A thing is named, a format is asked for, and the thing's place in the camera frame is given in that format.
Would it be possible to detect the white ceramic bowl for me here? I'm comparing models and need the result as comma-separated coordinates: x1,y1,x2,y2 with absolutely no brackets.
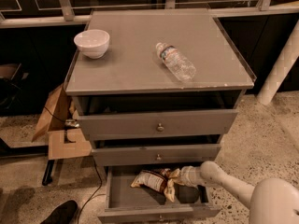
74,29,110,59

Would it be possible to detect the grey bottom drawer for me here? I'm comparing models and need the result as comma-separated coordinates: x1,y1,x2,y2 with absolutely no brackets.
99,165,221,224

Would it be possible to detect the brown yellow chip bag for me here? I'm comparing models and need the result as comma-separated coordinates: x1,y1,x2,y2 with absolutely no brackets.
131,168,180,203

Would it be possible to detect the brown cardboard box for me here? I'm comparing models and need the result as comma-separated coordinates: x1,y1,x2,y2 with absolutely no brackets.
32,85,92,160

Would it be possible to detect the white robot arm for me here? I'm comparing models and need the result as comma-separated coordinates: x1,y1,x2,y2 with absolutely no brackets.
178,161,299,224

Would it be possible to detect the black floor cable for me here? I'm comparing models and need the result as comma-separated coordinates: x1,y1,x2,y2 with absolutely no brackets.
76,165,104,224

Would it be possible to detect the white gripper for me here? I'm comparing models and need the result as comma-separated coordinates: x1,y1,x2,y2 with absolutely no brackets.
178,166,206,187

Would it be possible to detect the grey wooden drawer cabinet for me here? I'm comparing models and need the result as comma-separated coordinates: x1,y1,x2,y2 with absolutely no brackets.
64,8,257,173

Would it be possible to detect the grey top drawer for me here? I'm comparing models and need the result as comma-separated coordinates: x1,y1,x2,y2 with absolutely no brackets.
78,109,237,140

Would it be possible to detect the grey drawer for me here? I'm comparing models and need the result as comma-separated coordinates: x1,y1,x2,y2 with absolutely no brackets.
92,144,221,166
78,109,237,140
99,165,221,224

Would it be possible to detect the clear plastic water bottle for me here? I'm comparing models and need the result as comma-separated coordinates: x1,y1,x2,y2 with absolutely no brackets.
156,42,196,82

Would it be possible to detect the black metal stand leg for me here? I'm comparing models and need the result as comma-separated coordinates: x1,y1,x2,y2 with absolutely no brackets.
42,160,55,186

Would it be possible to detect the grey middle drawer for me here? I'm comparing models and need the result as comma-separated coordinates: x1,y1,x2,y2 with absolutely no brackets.
92,144,221,166

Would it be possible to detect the black shoe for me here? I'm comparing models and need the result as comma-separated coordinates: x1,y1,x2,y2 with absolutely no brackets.
40,200,78,224

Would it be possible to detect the metal window railing frame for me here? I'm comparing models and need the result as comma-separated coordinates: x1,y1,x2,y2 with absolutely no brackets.
0,0,299,28

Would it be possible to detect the white diagonal pole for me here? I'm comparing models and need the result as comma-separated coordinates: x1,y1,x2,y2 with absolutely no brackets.
257,21,299,105

